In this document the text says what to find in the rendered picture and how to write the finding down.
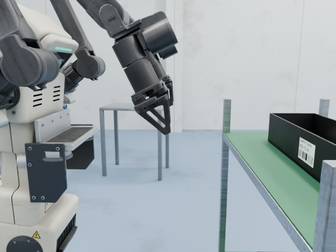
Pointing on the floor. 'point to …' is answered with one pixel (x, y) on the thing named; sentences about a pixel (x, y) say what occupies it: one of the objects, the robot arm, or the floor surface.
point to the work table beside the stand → (118, 135)
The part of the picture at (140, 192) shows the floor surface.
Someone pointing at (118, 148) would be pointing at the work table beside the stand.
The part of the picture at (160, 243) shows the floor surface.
